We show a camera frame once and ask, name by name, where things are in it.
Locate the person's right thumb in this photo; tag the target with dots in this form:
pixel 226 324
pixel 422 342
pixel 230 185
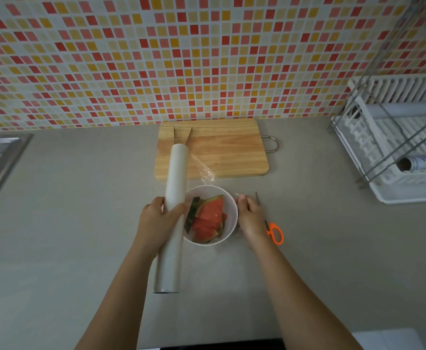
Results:
pixel 241 204

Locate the white cling film roll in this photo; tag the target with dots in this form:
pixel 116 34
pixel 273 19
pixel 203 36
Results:
pixel 175 171

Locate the large red watermelon wedge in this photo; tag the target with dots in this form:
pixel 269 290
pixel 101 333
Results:
pixel 210 209

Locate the black appliance edge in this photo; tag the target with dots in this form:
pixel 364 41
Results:
pixel 223 344

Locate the printed foil roll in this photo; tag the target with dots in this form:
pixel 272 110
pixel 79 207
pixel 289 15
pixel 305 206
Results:
pixel 422 163

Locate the white round bowl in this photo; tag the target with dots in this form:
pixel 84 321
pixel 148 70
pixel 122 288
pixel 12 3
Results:
pixel 231 215

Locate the person's right hand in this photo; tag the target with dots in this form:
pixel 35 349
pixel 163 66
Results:
pixel 253 225

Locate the white cabinet front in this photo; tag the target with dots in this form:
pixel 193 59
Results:
pixel 398 338

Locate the white plastic dish rack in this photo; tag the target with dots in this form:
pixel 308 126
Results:
pixel 388 149

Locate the person's right forearm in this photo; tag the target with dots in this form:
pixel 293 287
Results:
pixel 296 302

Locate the wooden cutting board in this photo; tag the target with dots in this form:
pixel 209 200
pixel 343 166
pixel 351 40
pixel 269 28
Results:
pixel 227 149

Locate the dark green watermelon rind piece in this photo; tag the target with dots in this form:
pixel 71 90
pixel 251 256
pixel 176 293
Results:
pixel 191 215

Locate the person's left thumb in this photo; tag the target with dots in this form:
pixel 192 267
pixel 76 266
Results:
pixel 175 210

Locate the plain white paper roll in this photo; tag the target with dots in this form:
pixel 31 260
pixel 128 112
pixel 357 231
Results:
pixel 406 110

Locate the person's left forearm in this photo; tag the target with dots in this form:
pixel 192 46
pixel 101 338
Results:
pixel 121 302

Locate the person's left hand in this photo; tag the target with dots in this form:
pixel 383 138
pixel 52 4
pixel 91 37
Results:
pixel 152 229

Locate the clear cling film sheet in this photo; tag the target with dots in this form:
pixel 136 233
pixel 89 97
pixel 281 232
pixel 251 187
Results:
pixel 202 168

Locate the small red watermelon chunk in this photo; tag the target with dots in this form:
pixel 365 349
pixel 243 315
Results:
pixel 205 231

